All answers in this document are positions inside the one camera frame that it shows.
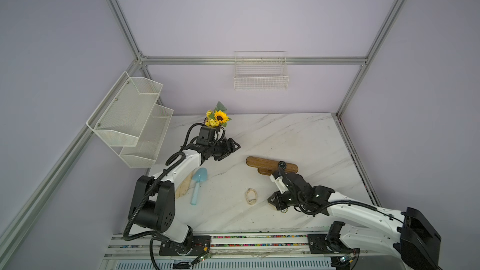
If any light blue plastic shovel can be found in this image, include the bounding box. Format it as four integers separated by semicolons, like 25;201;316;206
191;167;208;206

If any wooden watch stand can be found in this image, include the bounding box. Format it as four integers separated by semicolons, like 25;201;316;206
246;156;299;176

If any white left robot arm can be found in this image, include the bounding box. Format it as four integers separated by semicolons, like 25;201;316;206
122;122;241;270

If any beige wrist watch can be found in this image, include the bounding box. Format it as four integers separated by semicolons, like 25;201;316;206
245;188;258;206

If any black wrist watch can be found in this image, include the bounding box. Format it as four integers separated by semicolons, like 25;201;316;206
277;161;287;170

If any sunflower bouquet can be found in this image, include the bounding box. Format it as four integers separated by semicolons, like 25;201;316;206
203;101;231;128

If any aluminium cage frame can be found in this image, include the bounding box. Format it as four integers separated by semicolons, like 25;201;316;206
1;0;407;268

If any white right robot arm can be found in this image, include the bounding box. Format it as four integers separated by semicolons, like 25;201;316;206
268;162;441;270

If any white two-tier mesh shelf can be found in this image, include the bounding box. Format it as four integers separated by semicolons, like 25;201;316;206
86;72;173;168

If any beige wooden board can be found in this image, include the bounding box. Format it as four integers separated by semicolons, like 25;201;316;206
175;171;194;199

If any white wire wall basket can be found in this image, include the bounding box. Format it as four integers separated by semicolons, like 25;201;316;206
234;51;290;91

